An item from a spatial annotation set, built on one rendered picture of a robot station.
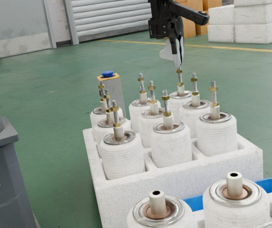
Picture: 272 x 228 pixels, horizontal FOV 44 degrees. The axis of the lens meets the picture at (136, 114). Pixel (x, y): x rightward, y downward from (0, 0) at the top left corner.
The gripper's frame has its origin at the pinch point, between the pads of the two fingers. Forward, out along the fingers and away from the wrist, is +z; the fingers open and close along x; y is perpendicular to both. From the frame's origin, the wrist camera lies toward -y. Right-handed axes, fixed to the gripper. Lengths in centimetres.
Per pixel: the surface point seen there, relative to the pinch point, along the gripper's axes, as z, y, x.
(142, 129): 12.6, 5.1, 20.6
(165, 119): 7.2, -4.2, 27.0
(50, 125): 35, 83, -31
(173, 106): 11.8, 1.9, 4.5
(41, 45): 26, 351, -346
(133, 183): 17.3, 0.0, 39.0
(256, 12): 6, 5, -252
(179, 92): 8.2, 0.7, 1.1
